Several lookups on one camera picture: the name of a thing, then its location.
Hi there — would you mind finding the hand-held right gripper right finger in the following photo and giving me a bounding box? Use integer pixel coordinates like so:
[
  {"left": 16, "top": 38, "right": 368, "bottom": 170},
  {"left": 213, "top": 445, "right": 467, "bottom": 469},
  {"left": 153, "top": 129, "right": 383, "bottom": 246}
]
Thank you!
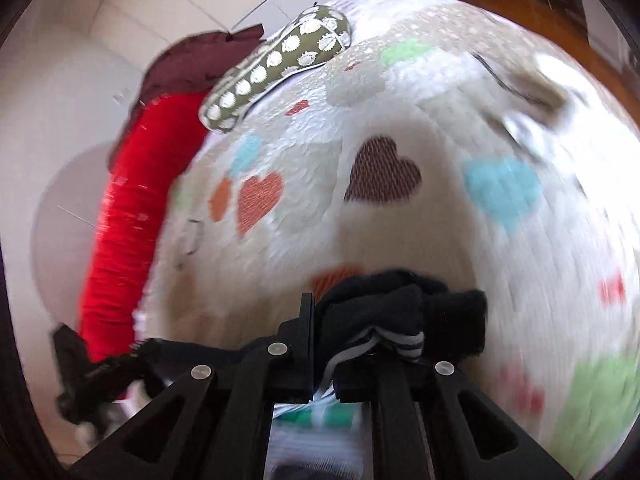
[{"left": 334, "top": 349, "right": 576, "bottom": 480}]

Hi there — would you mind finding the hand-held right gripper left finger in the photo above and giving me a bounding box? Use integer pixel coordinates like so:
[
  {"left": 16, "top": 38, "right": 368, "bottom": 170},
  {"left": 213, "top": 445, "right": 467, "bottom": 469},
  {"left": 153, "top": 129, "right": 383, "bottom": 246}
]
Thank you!
[{"left": 69, "top": 292, "right": 317, "bottom": 480}]

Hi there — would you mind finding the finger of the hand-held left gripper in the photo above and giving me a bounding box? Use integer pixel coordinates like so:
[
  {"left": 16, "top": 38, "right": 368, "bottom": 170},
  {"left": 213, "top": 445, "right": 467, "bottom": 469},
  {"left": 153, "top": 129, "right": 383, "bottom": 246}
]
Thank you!
[{"left": 120, "top": 339, "right": 168, "bottom": 395}]

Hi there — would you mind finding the black striped sock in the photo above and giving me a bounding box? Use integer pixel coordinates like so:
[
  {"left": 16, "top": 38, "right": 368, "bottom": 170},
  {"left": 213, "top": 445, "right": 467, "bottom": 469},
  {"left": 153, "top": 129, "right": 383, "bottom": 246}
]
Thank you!
[{"left": 134, "top": 269, "right": 489, "bottom": 411}]

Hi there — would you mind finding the red knitted garment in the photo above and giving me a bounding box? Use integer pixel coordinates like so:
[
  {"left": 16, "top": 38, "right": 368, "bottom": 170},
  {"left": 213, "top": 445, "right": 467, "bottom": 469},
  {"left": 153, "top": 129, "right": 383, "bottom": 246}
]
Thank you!
[{"left": 77, "top": 91, "right": 213, "bottom": 365}]

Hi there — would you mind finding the white heart-print blanket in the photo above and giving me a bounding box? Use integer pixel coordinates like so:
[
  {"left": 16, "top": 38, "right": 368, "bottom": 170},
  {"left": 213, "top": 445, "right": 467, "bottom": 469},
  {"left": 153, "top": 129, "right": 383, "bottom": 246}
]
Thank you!
[{"left": 132, "top": 0, "right": 640, "bottom": 480}]

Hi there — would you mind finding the olive polka-dot cloth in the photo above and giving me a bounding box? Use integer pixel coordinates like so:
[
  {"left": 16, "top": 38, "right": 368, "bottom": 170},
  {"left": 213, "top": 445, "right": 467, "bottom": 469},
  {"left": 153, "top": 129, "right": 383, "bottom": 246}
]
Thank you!
[{"left": 198, "top": 4, "right": 353, "bottom": 134}]

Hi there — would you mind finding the maroon cloth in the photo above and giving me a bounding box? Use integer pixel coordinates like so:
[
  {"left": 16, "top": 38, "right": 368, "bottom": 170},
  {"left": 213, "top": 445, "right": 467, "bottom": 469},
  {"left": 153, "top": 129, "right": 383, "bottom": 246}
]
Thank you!
[{"left": 107, "top": 23, "right": 266, "bottom": 170}]

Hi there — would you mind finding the crumpled white and brown cloth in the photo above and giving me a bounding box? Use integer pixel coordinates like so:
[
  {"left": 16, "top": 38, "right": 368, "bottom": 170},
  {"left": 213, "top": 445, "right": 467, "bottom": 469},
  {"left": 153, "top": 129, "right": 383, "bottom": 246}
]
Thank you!
[{"left": 472, "top": 50, "right": 576, "bottom": 161}]

